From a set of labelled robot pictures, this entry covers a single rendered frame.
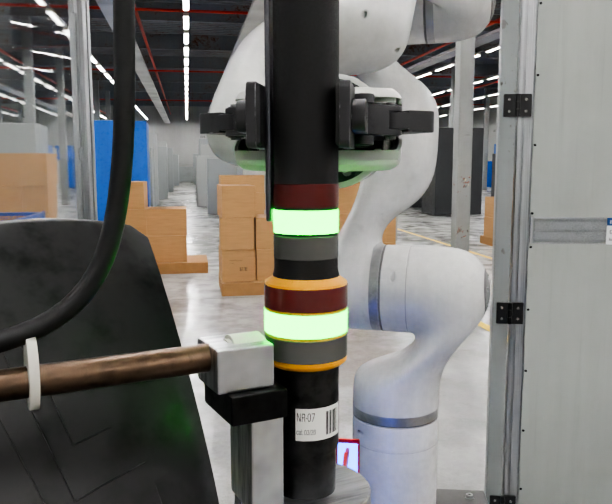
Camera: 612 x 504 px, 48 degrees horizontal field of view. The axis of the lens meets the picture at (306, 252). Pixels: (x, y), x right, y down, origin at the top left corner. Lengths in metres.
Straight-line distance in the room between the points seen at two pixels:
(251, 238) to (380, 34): 7.18
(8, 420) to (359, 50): 0.46
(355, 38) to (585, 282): 1.66
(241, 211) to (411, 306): 6.93
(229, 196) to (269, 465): 7.44
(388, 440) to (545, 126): 1.41
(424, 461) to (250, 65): 0.60
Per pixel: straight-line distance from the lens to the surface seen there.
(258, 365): 0.34
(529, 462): 2.38
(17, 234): 0.45
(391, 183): 0.92
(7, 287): 0.42
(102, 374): 0.33
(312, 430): 0.36
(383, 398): 0.94
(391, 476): 0.98
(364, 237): 0.93
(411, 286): 0.90
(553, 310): 2.24
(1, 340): 0.32
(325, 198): 0.34
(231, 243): 7.82
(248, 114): 0.34
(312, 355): 0.35
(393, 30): 0.69
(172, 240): 9.51
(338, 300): 0.35
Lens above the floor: 1.48
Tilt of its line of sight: 7 degrees down
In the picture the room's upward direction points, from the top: straight up
